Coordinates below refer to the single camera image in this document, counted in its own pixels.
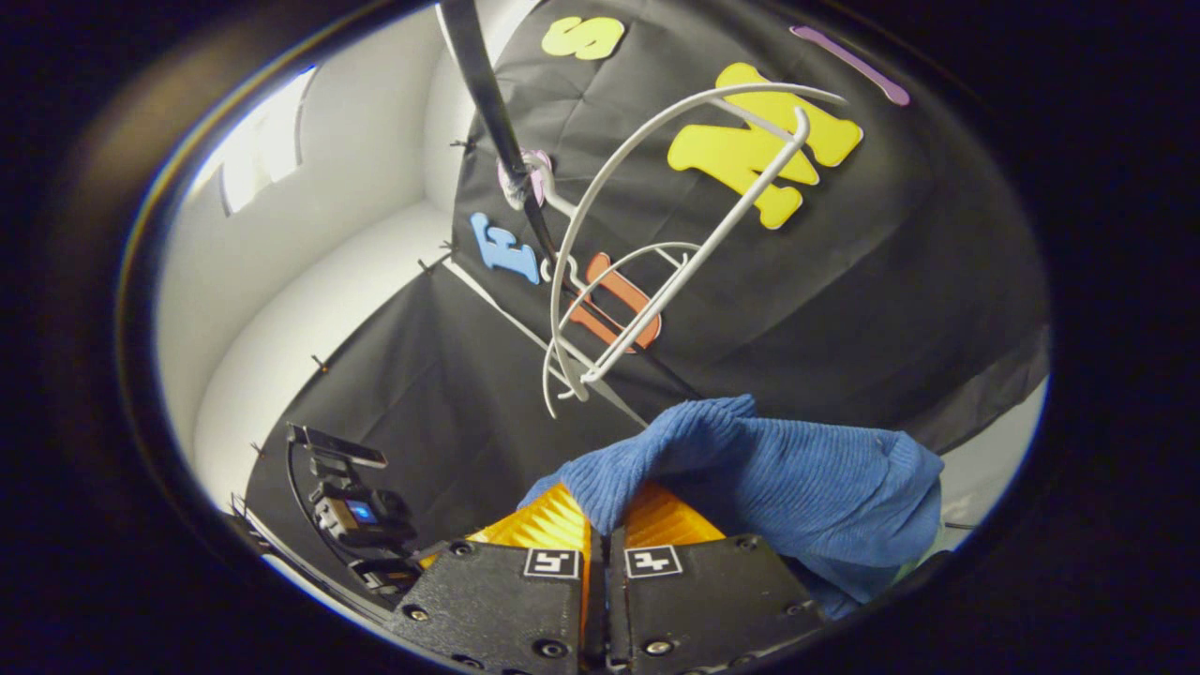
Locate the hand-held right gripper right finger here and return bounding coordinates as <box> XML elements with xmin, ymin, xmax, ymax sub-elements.
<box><xmin>605</xmin><ymin>481</ymin><xmax>832</xmax><ymax>672</ymax></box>

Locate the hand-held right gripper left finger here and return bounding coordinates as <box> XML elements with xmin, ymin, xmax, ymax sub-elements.
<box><xmin>387</xmin><ymin>483</ymin><xmax>602</xmax><ymax>674</ymax></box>

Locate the blue corduroy jacket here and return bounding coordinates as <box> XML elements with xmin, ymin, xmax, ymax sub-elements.
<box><xmin>518</xmin><ymin>394</ymin><xmax>946</xmax><ymax>620</ymax></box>

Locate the white hanger with wrapped hook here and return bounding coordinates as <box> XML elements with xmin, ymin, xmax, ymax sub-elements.
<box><xmin>500</xmin><ymin>82</ymin><xmax>849</xmax><ymax>404</ymax></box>

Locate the plain white hanger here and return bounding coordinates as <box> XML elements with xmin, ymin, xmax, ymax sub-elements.
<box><xmin>542</xmin><ymin>241</ymin><xmax>704</xmax><ymax>420</ymax></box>

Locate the black clothes rack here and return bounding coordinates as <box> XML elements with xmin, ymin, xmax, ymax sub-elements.
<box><xmin>439</xmin><ymin>0</ymin><xmax>702</xmax><ymax>402</ymax></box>

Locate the large ceiling light panel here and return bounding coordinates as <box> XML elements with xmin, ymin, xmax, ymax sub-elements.
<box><xmin>218</xmin><ymin>66</ymin><xmax>320</xmax><ymax>217</ymax></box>

